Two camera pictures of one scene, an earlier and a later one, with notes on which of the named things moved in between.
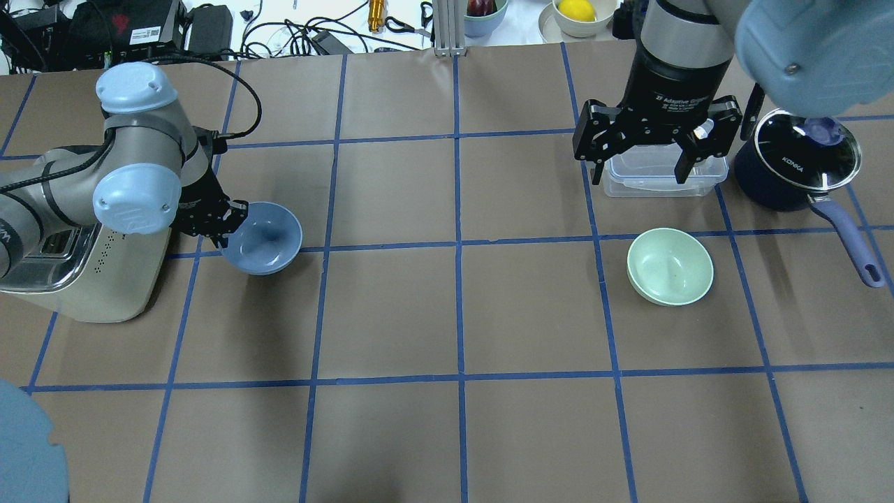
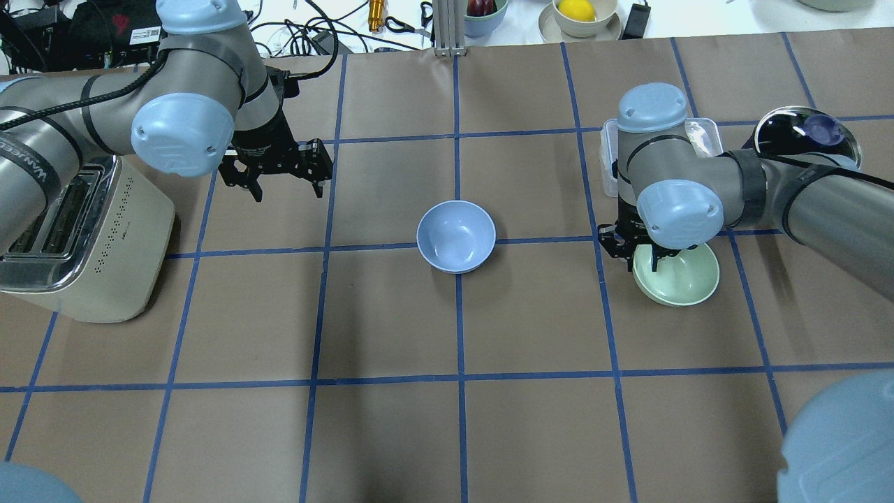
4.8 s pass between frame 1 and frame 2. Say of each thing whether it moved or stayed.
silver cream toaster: stayed
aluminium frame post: stayed
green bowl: stayed
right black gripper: moved
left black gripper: moved
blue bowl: moved
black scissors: stayed
